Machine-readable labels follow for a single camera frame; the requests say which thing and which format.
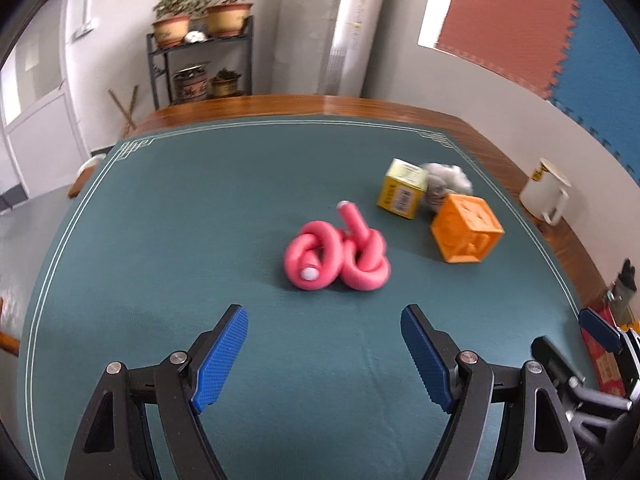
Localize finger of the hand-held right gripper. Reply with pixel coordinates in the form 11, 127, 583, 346
531, 336, 586, 396
578, 309, 624, 356

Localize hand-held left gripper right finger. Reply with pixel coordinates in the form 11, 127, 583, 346
401, 304, 586, 480

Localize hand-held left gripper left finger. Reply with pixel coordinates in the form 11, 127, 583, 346
62, 303, 249, 480

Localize pink twisted foam tube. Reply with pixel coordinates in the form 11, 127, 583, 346
284, 201, 392, 292

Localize red patterned box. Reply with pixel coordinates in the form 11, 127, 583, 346
582, 305, 632, 401

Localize grey water bottle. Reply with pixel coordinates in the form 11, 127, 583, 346
607, 258, 639, 326

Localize orange plastic cube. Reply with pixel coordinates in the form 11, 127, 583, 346
430, 193, 505, 264

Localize green table mat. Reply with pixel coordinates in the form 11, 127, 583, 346
17, 115, 601, 480

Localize white mug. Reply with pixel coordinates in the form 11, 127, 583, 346
519, 157, 572, 226

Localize yellow cardboard box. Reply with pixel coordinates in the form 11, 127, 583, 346
376, 158, 430, 220

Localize grey white plush toy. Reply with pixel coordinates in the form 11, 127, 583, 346
420, 162, 474, 214

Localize wooden chair with white cushion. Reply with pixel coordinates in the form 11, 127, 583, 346
67, 152, 108, 199

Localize crossed wooden sticks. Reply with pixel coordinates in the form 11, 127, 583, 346
108, 85, 140, 139

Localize blue foam puzzle mat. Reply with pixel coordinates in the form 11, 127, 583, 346
547, 0, 640, 186

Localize wooden table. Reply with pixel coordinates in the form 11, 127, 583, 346
67, 94, 615, 321

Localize small brown plant pot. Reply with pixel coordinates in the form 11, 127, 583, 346
210, 67, 242, 99

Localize dark brown ceramic pot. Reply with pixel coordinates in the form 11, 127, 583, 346
172, 62, 210, 103

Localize black metal plant rack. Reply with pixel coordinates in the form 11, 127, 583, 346
146, 15, 255, 111

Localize red foam puzzle mat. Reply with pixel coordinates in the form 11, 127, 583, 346
434, 0, 584, 100

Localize small-leaf plant in terracotta pot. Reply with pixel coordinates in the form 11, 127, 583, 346
151, 0, 193, 50

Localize bushy plant in terracotta pot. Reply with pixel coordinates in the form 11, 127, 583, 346
192, 0, 254, 38

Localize white standing air conditioner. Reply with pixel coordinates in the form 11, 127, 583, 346
320, 0, 393, 97

